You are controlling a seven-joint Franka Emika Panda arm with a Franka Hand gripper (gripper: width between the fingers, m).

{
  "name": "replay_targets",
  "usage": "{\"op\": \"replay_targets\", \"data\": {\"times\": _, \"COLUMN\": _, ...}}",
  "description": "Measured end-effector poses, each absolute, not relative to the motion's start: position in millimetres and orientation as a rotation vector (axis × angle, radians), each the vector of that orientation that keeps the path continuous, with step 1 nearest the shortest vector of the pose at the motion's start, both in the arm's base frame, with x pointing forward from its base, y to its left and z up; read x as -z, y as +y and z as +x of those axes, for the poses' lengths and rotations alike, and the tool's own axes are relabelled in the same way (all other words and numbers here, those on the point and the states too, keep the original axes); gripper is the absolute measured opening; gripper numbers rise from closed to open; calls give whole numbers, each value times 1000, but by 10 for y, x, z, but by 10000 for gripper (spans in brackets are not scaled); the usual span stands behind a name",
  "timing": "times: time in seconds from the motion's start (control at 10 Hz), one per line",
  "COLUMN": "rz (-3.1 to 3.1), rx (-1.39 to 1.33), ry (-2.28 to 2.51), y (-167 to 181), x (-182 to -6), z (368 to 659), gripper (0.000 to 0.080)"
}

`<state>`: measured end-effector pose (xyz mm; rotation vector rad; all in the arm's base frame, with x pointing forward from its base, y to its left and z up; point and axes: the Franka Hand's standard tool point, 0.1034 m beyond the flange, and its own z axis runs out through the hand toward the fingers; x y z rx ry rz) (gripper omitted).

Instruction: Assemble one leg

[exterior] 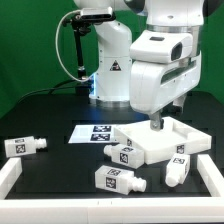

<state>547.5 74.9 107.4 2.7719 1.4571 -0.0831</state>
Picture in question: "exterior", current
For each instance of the silver camera on stand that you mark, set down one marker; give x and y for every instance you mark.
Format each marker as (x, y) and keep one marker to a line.
(96, 13)

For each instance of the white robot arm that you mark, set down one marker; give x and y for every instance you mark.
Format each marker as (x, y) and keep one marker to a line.
(129, 20)

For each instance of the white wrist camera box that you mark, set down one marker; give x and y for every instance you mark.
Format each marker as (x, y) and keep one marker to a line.
(163, 48)

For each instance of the black camera stand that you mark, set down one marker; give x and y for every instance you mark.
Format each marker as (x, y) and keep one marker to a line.
(80, 29)

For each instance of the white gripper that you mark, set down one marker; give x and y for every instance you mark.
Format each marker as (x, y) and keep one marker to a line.
(154, 85)

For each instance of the white sheet with markers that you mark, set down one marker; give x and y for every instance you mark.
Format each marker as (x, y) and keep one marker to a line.
(98, 133)

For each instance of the white square table top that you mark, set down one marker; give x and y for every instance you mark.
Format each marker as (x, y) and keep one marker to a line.
(158, 146)

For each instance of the white U-shaped fence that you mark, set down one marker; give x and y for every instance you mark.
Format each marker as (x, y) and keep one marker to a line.
(152, 210)

